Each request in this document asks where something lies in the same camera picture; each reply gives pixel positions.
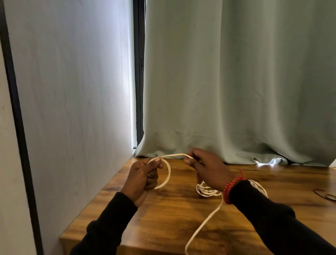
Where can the grey-green curtain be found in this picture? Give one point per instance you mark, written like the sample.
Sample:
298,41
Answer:
236,78

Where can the person's right forearm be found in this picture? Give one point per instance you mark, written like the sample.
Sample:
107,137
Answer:
283,223

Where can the white side panel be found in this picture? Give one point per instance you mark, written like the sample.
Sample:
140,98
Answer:
71,105

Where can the black window frame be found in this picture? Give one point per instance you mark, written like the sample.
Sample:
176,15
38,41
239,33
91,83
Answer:
139,65

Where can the person's right hand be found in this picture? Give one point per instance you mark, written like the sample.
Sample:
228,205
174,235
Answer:
212,170

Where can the person's left forearm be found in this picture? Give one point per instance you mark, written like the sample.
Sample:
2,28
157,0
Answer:
105,228

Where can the wooden cabinet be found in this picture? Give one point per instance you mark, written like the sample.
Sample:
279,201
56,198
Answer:
170,223

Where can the person's left hand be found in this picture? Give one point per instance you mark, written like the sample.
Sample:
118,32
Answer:
139,181

